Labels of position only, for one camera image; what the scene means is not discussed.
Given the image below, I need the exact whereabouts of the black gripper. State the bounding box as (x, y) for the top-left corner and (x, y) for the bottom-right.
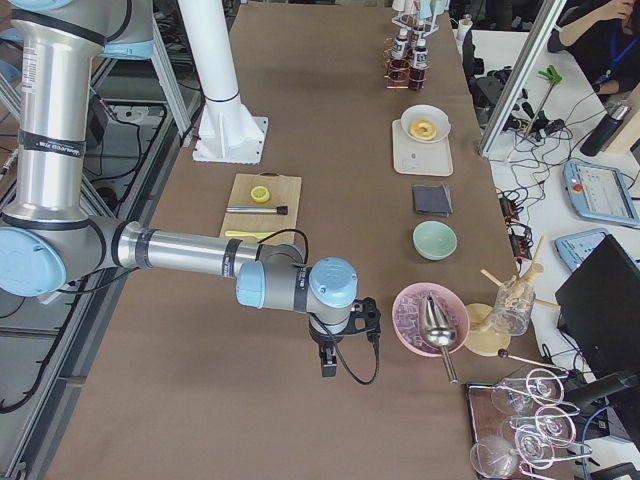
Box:
(309, 297), (381, 377)

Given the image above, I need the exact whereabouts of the tea bottle top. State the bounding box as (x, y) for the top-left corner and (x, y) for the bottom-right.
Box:
(390, 28), (409, 60)

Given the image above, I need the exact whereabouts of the tea bottle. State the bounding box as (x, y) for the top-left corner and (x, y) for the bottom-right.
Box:
(390, 28), (409, 60)
(409, 19), (425, 49)
(408, 42), (428, 91)

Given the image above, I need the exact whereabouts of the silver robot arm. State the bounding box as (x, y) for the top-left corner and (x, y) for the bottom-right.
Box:
(1, 1), (380, 377)

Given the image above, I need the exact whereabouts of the cream tray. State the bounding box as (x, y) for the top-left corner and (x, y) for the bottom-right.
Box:
(392, 120), (453, 177)

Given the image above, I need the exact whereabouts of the tea bottle front left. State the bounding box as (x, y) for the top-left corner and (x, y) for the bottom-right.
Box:
(408, 42), (428, 91)

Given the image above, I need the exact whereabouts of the tea bottle front right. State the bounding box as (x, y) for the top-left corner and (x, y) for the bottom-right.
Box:
(409, 19), (425, 49)

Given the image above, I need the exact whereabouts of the pink bowl with ice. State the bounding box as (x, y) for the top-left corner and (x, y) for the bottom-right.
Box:
(392, 282), (470, 357)

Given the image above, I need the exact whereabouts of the steel ice scoop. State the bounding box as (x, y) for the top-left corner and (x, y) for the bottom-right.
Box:
(421, 294), (458, 384)

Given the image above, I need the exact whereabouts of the steel muddler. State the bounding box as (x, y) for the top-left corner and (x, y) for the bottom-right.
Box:
(226, 205), (289, 216)

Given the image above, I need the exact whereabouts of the green bowl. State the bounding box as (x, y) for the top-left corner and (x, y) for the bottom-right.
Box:
(412, 221), (458, 261)

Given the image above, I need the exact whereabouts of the yellow plastic knife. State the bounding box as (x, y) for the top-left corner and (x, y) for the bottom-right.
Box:
(224, 230), (273, 240)

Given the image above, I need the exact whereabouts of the wooden cup stand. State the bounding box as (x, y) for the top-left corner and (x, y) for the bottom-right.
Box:
(464, 236), (560, 356)

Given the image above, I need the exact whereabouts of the half lemon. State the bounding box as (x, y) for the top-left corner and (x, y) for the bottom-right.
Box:
(250, 185), (271, 204)

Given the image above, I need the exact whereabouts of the grey folded cloth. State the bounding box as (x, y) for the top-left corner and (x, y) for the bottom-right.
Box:
(412, 184), (453, 217)

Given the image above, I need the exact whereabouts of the glass jar with spoons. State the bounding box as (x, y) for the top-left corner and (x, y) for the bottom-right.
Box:
(489, 279), (535, 336)

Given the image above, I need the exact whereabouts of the donut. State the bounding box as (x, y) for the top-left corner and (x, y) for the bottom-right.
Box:
(409, 119), (438, 141)

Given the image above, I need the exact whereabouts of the blue teach pendant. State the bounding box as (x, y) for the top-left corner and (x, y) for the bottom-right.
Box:
(563, 160), (639, 227)
(554, 228), (609, 272)

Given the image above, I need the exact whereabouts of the black monitor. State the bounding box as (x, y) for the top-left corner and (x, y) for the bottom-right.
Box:
(555, 235), (639, 377)

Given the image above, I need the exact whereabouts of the black thermos bottle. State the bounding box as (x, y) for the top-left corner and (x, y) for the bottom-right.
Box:
(580, 100), (632, 157)

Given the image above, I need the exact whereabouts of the person in black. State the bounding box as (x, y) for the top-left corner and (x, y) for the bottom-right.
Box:
(547, 0), (639, 97)

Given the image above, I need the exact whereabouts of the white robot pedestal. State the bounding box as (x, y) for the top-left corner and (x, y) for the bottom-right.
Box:
(179, 0), (268, 165)

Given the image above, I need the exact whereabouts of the copper wire bottle rack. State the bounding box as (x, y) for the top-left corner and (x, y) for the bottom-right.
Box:
(384, 29), (426, 90)

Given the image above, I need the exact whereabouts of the white wire cup rack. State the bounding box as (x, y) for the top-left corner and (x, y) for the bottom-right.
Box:
(391, 0), (444, 36)

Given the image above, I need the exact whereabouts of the aluminium frame post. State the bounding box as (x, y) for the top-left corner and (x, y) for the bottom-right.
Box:
(478, 0), (566, 160)

